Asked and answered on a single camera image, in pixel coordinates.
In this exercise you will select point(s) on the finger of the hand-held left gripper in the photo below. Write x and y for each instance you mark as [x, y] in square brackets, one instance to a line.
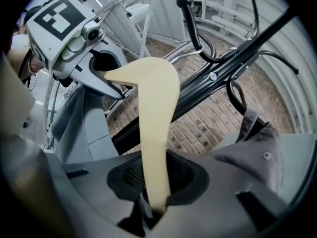
[109, 58]
[96, 83]

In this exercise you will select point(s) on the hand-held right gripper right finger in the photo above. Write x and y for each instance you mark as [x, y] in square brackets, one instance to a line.
[218, 207]

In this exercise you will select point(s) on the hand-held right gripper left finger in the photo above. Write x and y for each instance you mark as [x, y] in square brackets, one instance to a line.
[94, 197]

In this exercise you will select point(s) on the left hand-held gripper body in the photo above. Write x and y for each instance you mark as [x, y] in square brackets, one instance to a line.
[57, 21]

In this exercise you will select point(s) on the grey garment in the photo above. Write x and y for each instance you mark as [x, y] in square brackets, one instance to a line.
[247, 162]

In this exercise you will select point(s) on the cream hanger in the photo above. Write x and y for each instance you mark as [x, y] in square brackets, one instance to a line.
[156, 103]

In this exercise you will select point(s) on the black metal coat rack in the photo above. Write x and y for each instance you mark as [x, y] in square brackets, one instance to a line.
[198, 90]

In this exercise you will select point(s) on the person's head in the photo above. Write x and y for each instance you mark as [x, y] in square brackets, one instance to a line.
[34, 66]

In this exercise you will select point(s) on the person's beige top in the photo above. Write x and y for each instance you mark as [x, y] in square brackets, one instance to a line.
[15, 95]

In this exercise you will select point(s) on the white metal frame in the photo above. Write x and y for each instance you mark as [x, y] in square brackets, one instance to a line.
[146, 36]

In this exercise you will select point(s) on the white wall-mounted device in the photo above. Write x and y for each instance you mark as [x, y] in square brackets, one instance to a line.
[137, 12]

